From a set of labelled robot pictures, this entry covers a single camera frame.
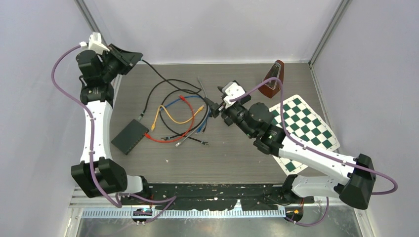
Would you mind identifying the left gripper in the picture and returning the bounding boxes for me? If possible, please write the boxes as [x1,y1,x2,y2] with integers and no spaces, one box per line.
[101,44,143,82]

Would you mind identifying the long black cable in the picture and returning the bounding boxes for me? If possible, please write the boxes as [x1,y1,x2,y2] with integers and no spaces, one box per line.
[136,59,210,146]

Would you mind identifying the yellow ethernet cable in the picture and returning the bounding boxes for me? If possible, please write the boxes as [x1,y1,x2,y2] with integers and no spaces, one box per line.
[150,104,205,131]

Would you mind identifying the red ethernet cable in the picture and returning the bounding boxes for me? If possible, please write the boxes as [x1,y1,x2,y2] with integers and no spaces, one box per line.
[144,95,195,144]

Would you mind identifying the dark grey network switch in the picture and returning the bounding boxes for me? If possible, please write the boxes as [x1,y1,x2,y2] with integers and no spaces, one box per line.
[111,119,149,155]

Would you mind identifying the black power adapter with cord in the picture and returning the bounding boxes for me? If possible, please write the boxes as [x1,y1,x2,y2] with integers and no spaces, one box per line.
[204,97,222,118]

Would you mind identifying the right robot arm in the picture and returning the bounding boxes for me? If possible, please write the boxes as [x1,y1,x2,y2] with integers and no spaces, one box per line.
[204,98,377,210]

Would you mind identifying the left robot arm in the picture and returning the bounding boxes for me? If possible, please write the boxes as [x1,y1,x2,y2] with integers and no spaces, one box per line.
[71,44,152,204]

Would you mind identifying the brown metronome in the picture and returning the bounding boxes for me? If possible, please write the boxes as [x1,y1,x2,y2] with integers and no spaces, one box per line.
[258,60,285,98]

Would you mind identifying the green white chessboard mat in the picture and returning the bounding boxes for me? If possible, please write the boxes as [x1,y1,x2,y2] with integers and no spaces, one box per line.
[269,94,340,175]

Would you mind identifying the blue ethernet cable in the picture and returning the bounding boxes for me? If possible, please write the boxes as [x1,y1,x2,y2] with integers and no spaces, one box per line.
[159,95,210,135]

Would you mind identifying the small black blue switch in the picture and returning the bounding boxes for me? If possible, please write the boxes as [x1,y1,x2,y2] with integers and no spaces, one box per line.
[224,87,249,106]

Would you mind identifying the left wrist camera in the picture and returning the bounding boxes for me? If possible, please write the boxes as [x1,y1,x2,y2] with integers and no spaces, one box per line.
[79,32,110,55]

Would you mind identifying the grey ethernet cable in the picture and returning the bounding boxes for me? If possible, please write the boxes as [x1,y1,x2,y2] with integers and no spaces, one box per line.
[175,76,212,148]

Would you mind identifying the black ethernet cable teal boot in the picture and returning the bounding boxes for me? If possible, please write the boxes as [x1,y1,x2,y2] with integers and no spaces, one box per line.
[161,135,210,146]

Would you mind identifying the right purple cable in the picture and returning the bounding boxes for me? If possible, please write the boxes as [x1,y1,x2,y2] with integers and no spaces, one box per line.
[227,77,399,227]

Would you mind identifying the purple cable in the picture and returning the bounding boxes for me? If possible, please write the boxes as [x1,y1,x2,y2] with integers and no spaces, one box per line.
[227,77,399,227]
[50,45,177,223]

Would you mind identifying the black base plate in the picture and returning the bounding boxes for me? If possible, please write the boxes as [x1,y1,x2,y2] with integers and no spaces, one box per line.
[139,183,314,211]

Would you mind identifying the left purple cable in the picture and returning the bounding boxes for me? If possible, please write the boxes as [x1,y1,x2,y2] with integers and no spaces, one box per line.
[50,45,177,223]

